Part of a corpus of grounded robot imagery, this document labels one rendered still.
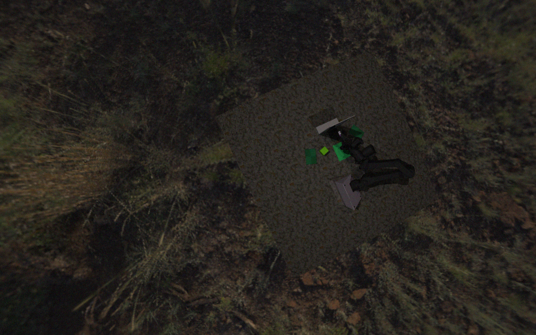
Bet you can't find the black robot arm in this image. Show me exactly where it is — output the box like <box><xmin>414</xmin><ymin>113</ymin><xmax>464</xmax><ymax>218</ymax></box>
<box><xmin>350</xmin><ymin>144</ymin><xmax>415</xmax><ymax>192</ymax></box>

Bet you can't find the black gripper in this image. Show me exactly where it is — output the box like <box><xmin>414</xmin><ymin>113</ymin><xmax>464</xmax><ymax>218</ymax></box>
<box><xmin>339</xmin><ymin>134</ymin><xmax>360</xmax><ymax>156</ymax></box>

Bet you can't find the green square marking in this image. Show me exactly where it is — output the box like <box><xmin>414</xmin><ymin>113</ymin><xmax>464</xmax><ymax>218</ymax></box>
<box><xmin>332</xmin><ymin>142</ymin><xmax>352</xmax><ymax>161</ymax></box>

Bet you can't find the dark green flat square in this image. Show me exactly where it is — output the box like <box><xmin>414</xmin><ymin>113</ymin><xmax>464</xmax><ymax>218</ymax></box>
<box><xmin>305</xmin><ymin>149</ymin><xmax>317</xmax><ymax>165</ymax></box>

